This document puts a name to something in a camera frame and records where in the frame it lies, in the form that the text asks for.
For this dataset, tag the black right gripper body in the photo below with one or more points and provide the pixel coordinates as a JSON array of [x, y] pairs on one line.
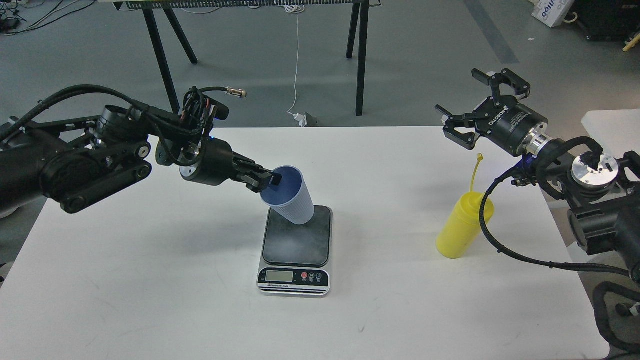
[[507, 124]]

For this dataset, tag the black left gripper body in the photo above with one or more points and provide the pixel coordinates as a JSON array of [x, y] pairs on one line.
[[217, 164]]

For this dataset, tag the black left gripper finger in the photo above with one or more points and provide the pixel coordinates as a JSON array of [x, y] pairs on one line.
[[246, 166], [255, 183]]

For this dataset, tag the blue plastic cup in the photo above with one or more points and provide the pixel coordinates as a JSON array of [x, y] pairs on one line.
[[290, 198]]

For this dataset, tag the yellow squeeze bottle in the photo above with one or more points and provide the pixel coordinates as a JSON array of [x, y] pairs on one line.
[[463, 225]]

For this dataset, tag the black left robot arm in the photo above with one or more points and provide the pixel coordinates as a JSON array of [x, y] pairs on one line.
[[79, 162]]

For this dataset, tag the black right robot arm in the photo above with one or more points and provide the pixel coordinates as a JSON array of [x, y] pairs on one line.
[[603, 201]]

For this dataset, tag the digital kitchen scale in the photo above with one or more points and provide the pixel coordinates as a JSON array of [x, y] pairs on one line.
[[295, 259]]

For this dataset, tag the white power adapter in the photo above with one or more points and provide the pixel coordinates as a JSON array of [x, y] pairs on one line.
[[306, 120]]

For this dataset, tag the white cardboard box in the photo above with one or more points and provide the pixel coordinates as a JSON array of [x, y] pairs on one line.
[[554, 13]]

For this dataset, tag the white side table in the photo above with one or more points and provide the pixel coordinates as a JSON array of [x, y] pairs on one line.
[[617, 131]]

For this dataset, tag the black trestle table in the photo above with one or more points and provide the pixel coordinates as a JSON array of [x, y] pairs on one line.
[[258, 37]]

